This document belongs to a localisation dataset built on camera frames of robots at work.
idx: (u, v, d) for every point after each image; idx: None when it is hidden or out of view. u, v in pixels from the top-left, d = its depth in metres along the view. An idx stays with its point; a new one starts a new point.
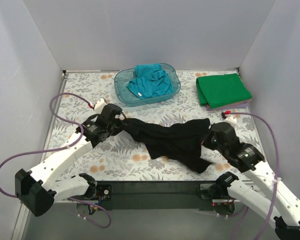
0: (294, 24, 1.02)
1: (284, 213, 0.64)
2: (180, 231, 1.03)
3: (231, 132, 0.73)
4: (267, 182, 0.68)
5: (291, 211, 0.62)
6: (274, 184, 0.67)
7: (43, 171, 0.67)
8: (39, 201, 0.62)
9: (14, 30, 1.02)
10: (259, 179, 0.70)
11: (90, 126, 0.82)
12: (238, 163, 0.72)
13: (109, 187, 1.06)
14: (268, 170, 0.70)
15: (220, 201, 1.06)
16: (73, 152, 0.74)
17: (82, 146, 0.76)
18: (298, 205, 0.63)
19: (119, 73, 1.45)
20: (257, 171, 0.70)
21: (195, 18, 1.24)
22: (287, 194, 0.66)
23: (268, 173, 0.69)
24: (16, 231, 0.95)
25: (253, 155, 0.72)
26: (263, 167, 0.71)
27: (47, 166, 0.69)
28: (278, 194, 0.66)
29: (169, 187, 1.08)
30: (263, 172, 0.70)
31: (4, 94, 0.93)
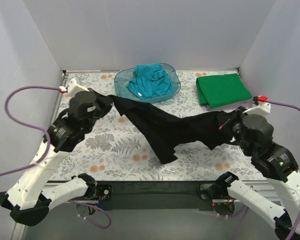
0: (294, 24, 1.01)
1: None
2: (180, 231, 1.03)
3: (269, 132, 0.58)
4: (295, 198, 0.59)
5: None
6: None
7: (18, 194, 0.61)
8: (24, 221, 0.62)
9: (14, 31, 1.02)
10: (287, 191, 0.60)
11: (57, 129, 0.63)
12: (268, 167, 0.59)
13: (109, 187, 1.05)
14: (298, 182, 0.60)
15: (220, 201, 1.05)
16: (43, 168, 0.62)
17: (50, 159, 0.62)
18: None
19: (119, 73, 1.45)
20: (288, 183, 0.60)
21: (195, 18, 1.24)
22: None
23: (299, 186, 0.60)
24: (16, 231, 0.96)
25: (288, 163, 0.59)
26: (295, 179, 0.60)
27: (21, 187, 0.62)
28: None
29: (169, 187, 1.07)
30: (293, 184, 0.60)
31: (4, 94, 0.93)
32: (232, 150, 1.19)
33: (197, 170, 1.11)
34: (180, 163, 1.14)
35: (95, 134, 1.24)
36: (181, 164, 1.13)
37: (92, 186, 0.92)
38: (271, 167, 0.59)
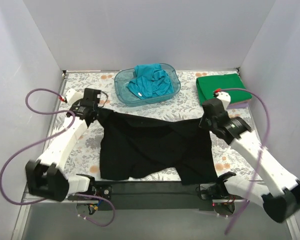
0: (294, 25, 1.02)
1: (269, 182, 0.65)
2: (180, 230, 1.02)
3: (218, 105, 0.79)
4: (253, 152, 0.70)
5: (275, 179, 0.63)
6: (258, 153, 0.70)
7: (48, 155, 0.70)
8: (53, 180, 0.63)
9: (14, 31, 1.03)
10: (244, 148, 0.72)
11: (78, 108, 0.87)
12: (226, 134, 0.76)
13: (110, 187, 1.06)
14: (254, 140, 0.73)
15: (220, 201, 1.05)
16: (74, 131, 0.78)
17: (79, 125, 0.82)
18: (283, 173, 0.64)
19: (119, 73, 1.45)
20: (243, 141, 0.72)
21: (195, 18, 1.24)
22: (272, 164, 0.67)
23: (254, 143, 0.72)
24: (16, 231, 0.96)
25: (239, 126, 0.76)
26: (249, 138, 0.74)
27: (54, 150, 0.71)
28: (261, 161, 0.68)
29: (169, 187, 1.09)
30: (249, 142, 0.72)
31: (4, 94, 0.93)
32: (232, 150, 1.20)
33: None
34: None
35: (96, 134, 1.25)
36: None
37: (91, 182, 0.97)
38: (227, 133, 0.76)
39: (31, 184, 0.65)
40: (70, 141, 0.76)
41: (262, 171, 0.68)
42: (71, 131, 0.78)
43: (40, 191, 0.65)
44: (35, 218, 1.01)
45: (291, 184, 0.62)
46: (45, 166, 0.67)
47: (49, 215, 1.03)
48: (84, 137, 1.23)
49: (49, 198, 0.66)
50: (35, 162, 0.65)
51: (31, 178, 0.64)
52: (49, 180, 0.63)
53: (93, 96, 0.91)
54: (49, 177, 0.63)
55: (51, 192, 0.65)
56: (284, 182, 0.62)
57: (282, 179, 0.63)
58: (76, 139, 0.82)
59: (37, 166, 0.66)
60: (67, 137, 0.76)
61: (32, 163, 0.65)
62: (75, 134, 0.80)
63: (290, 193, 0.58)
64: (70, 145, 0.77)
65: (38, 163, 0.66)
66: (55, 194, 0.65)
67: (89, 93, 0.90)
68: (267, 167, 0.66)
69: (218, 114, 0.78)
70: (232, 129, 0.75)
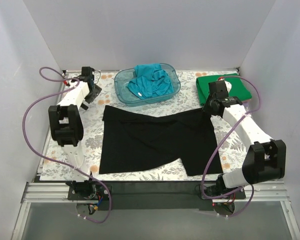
0: (294, 24, 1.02)
1: (246, 139, 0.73)
2: (180, 230, 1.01)
3: (221, 84, 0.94)
4: (237, 116, 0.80)
5: (250, 135, 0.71)
6: (242, 116, 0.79)
7: (66, 102, 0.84)
8: (74, 117, 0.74)
9: (14, 30, 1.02)
10: (231, 114, 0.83)
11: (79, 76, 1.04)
12: (219, 106, 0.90)
13: (110, 187, 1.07)
14: (241, 109, 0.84)
15: (220, 201, 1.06)
16: (81, 88, 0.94)
17: (84, 85, 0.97)
18: (259, 133, 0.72)
19: (119, 73, 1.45)
20: (231, 109, 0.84)
21: (195, 18, 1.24)
22: (250, 124, 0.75)
23: (240, 111, 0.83)
24: (16, 231, 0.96)
25: (232, 101, 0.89)
26: (237, 108, 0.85)
27: (68, 99, 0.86)
28: (241, 122, 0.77)
29: (169, 186, 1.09)
30: (236, 110, 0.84)
31: (4, 94, 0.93)
32: (232, 150, 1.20)
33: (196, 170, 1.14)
34: (180, 162, 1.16)
35: (96, 134, 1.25)
36: (181, 164, 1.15)
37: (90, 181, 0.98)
38: (221, 105, 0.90)
39: (54, 125, 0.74)
40: (79, 95, 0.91)
41: (242, 131, 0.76)
42: (78, 89, 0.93)
43: (62, 131, 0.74)
44: (35, 218, 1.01)
45: (264, 140, 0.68)
46: (63, 112, 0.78)
47: (49, 215, 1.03)
48: (84, 137, 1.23)
49: (69, 137, 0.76)
50: (56, 107, 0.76)
51: (53, 119, 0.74)
52: (71, 118, 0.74)
53: (89, 71, 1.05)
54: (71, 114, 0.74)
55: (72, 130, 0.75)
56: (258, 138, 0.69)
57: (256, 136, 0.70)
58: (82, 97, 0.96)
59: (58, 111, 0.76)
60: (76, 90, 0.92)
61: (54, 106, 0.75)
62: (82, 91, 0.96)
63: (260, 144, 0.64)
64: (79, 99, 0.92)
65: (58, 108, 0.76)
66: (75, 132, 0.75)
67: (86, 69, 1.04)
68: (246, 126, 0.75)
69: (218, 91, 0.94)
70: (225, 102, 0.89)
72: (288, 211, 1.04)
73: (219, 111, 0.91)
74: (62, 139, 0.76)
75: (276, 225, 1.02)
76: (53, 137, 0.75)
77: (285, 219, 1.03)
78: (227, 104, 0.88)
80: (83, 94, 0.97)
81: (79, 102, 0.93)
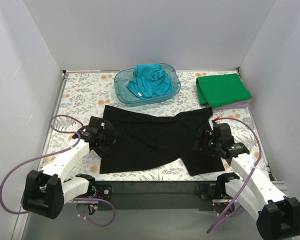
0: (295, 24, 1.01)
1: (259, 196, 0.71)
2: (180, 230, 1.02)
3: (226, 129, 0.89)
4: (246, 169, 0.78)
5: (262, 192, 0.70)
6: (251, 170, 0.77)
7: (52, 168, 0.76)
8: (51, 193, 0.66)
9: (14, 30, 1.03)
10: (240, 165, 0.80)
11: (84, 132, 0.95)
12: (226, 154, 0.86)
13: (109, 187, 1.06)
14: (249, 159, 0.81)
15: (220, 201, 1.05)
16: (76, 151, 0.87)
17: (83, 146, 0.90)
18: (271, 189, 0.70)
19: (119, 73, 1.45)
20: (239, 159, 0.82)
21: (195, 18, 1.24)
22: (261, 179, 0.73)
23: (249, 161, 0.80)
24: (16, 232, 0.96)
25: (239, 149, 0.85)
26: (245, 157, 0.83)
27: (57, 164, 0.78)
28: (252, 176, 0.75)
29: (169, 186, 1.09)
30: (245, 160, 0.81)
31: (4, 94, 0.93)
32: None
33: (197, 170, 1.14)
34: (180, 162, 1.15)
35: None
36: (181, 164, 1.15)
37: (90, 182, 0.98)
38: (228, 153, 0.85)
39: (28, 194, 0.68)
40: (72, 159, 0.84)
41: (253, 186, 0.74)
42: (74, 150, 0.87)
43: (35, 204, 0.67)
44: (35, 219, 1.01)
45: (278, 199, 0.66)
46: (46, 178, 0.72)
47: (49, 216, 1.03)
48: None
49: (41, 213, 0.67)
50: (38, 173, 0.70)
51: (31, 187, 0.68)
52: (47, 191, 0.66)
53: (97, 124, 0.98)
54: (49, 188, 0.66)
55: (46, 206, 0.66)
56: (271, 195, 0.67)
57: (269, 193, 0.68)
58: (76, 159, 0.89)
59: (38, 177, 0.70)
60: (70, 154, 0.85)
61: (35, 172, 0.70)
62: (78, 153, 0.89)
63: (274, 205, 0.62)
64: (70, 165, 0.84)
65: (39, 175, 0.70)
66: (49, 208, 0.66)
67: (94, 121, 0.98)
68: (257, 181, 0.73)
69: (224, 137, 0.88)
70: (232, 150, 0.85)
72: None
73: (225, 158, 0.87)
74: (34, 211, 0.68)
75: None
76: (26, 207, 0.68)
77: None
78: (235, 152, 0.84)
80: (79, 156, 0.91)
81: (72, 165, 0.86)
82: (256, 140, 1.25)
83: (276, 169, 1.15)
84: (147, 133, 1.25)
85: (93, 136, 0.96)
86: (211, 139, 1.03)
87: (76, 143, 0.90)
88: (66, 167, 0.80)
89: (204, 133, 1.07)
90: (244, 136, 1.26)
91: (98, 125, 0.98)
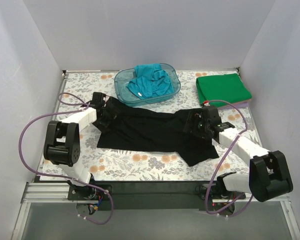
0: (295, 24, 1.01)
1: (246, 157, 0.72)
2: (180, 230, 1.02)
3: (214, 110, 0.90)
4: (231, 137, 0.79)
5: (248, 151, 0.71)
6: (236, 136, 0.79)
7: (69, 120, 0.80)
8: (72, 136, 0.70)
9: (14, 30, 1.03)
10: (226, 136, 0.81)
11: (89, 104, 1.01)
12: (214, 133, 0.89)
13: (110, 187, 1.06)
14: (234, 130, 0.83)
15: (220, 201, 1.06)
16: (88, 112, 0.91)
17: (93, 111, 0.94)
18: (255, 147, 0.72)
19: (119, 73, 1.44)
20: (225, 132, 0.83)
21: (195, 18, 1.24)
22: (245, 142, 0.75)
23: (234, 132, 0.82)
24: (16, 231, 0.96)
25: (225, 126, 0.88)
26: (230, 130, 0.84)
27: (73, 118, 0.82)
28: (237, 142, 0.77)
29: (169, 187, 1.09)
30: (230, 132, 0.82)
31: (4, 93, 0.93)
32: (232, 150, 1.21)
33: (196, 170, 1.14)
34: (180, 162, 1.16)
35: (95, 133, 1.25)
36: (181, 164, 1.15)
37: (90, 181, 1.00)
38: (215, 132, 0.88)
39: (49, 141, 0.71)
40: (85, 117, 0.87)
41: (240, 151, 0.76)
42: (85, 112, 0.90)
43: (55, 150, 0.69)
44: (35, 219, 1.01)
45: (263, 154, 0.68)
46: (64, 127, 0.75)
47: (49, 216, 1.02)
48: (84, 137, 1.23)
49: (62, 159, 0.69)
50: (57, 122, 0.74)
51: (51, 134, 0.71)
52: (68, 134, 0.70)
53: (100, 98, 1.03)
54: (69, 132, 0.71)
55: (67, 150, 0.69)
56: (256, 152, 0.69)
57: (254, 151, 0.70)
58: (88, 122, 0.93)
59: (57, 127, 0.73)
60: (83, 113, 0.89)
61: (54, 121, 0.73)
62: (89, 116, 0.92)
63: (259, 158, 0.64)
64: (83, 122, 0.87)
65: (59, 124, 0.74)
66: (70, 152, 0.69)
67: (97, 95, 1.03)
68: (242, 144, 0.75)
69: (212, 117, 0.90)
70: (219, 128, 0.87)
72: (288, 211, 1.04)
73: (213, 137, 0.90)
74: (54, 159, 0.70)
75: (276, 225, 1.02)
76: (46, 155, 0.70)
77: (285, 219, 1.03)
78: (221, 129, 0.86)
80: (89, 120, 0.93)
81: (84, 125, 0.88)
82: (256, 140, 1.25)
83: None
84: (148, 129, 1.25)
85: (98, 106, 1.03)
86: (200, 121, 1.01)
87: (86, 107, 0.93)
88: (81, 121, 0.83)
89: (194, 116, 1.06)
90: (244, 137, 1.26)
91: (100, 100, 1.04)
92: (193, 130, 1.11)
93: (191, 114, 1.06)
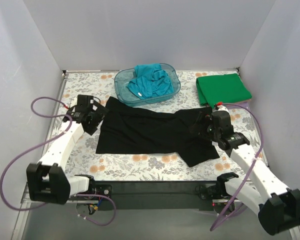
0: (295, 24, 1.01)
1: (261, 189, 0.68)
2: (180, 230, 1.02)
3: (226, 118, 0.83)
4: (247, 160, 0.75)
5: (265, 185, 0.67)
6: (252, 161, 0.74)
7: (51, 157, 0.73)
8: (56, 182, 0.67)
9: (14, 30, 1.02)
10: (240, 157, 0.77)
11: (74, 113, 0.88)
12: (225, 145, 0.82)
13: (110, 187, 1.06)
14: (250, 150, 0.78)
15: (220, 201, 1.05)
16: (71, 135, 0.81)
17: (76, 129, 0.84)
18: (273, 181, 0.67)
19: (119, 73, 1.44)
20: (240, 150, 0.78)
21: (195, 18, 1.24)
22: (262, 171, 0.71)
23: (250, 153, 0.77)
24: (16, 231, 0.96)
25: (238, 139, 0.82)
26: (245, 148, 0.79)
27: (54, 152, 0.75)
28: (253, 168, 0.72)
29: (169, 187, 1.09)
30: (245, 152, 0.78)
31: (4, 93, 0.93)
32: None
33: (196, 170, 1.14)
34: (180, 162, 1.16)
35: (94, 133, 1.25)
36: (181, 164, 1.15)
37: (90, 181, 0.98)
38: (227, 145, 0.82)
39: (33, 186, 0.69)
40: (68, 145, 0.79)
41: (255, 178, 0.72)
42: (68, 134, 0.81)
43: (43, 193, 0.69)
44: (35, 219, 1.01)
45: (281, 191, 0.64)
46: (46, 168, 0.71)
47: (49, 216, 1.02)
48: (84, 137, 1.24)
49: (51, 200, 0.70)
50: (38, 164, 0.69)
51: (33, 180, 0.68)
52: (51, 180, 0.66)
53: (86, 102, 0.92)
54: (53, 178, 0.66)
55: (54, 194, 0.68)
56: (274, 188, 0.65)
57: (272, 185, 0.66)
58: (73, 142, 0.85)
59: (39, 169, 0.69)
60: (65, 139, 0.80)
61: (35, 165, 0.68)
62: (73, 137, 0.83)
63: (278, 198, 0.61)
64: (67, 150, 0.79)
65: (39, 167, 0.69)
66: (58, 194, 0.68)
67: (83, 99, 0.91)
68: (259, 173, 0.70)
69: (223, 126, 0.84)
70: (231, 141, 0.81)
72: None
73: (225, 149, 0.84)
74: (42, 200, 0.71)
75: None
76: (33, 197, 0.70)
77: None
78: (234, 143, 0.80)
80: (74, 140, 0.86)
81: (69, 151, 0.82)
82: (256, 140, 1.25)
83: (276, 168, 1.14)
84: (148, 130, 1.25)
85: (84, 116, 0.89)
86: (210, 124, 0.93)
87: (69, 126, 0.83)
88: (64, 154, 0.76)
89: (204, 117, 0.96)
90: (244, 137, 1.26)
91: (87, 103, 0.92)
92: (201, 133, 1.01)
93: (202, 115, 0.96)
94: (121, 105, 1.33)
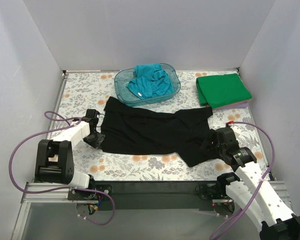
0: (294, 24, 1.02)
1: (265, 211, 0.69)
2: (180, 230, 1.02)
3: (229, 133, 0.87)
4: (253, 181, 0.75)
5: (270, 209, 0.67)
6: (259, 182, 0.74)
7: (61, 138, 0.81)
8: (65, 155, 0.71)
9: (14, 30, 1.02)
10: (247, 176, 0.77)
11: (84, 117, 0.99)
12: (231, 159, 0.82)
13: (110, 187, 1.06)
14: (257, 169, 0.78)
15: (220, 201, 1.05)
16: (80, 127, 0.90)
17: (85, 125, 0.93)
18: (279, 205, 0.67)
19: (119, 73, 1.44)
20: (246, 169, 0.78)
21: (195, 18, 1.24)
22: (269, 193, 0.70)
23: (256, 172, 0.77)
24: (16, 231, 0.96)
25: (245, 155, 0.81)
26: (252, 167, 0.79)
27: (65, 135, 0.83)
28: (260, 189, 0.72)
29: (169, 187, 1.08)
30: (252, 171, 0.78)
31: (4, 94, 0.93)
32: None
33: (196, 170, 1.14)
34: (180, 163, 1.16)
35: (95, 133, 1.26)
36: (181, 164, 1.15)
37: (90, 181, 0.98)
38: (233, 159, 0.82)
39: (40, 163, 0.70)
40: (77, 133, 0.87)
41: (259, 199, 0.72)
42: (78, 127, 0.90)
43: (47, 170, 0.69)
44: (35, 219, 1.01)
45: (287, 216, 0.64)
46: (55, 146, 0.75)
47: (49, 216, 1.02)
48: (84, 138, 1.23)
49: (54, 179, 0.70)
50: (48, 141, 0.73)
51: (42, 155, 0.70)
52: (60, 154, 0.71)
53: (94, 114, 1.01)
54: (62, 150, 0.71)
55: (59, 170, 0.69)
56: (280, 213, 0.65)
57: (278, 211, 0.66)
58: (80, 137, 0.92)
59: (48, 146, 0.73)
60: (74, 129, 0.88)
61: (45, 140, 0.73)
62: (81, 130, 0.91)
63: (283, 223, 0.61)
64: (76, 138, 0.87)
65: (50, 143, 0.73)
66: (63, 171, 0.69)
67: (90, 111, 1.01)
68: (265, 195, 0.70)
69: (228, 141, 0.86)
70: (238, 156, 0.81)
72: None
73: (231, 164, 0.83)
74: (46, 180, 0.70)
75: None
76: (37, 176, 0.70)
77: None
78: (241, 158, 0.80)
80: (82, 135, 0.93)
81: (76, 141, 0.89)
82: (256, 140, 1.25)
83: (276, 169, 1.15)
84: (148, 130, 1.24)
85: (91, 121, 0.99)
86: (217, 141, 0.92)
87: (79, 122, 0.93)
88: (73, 137, 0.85)
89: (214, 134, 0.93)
90: (244, 137, 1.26)
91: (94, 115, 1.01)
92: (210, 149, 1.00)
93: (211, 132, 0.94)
94: (121, 105, 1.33)
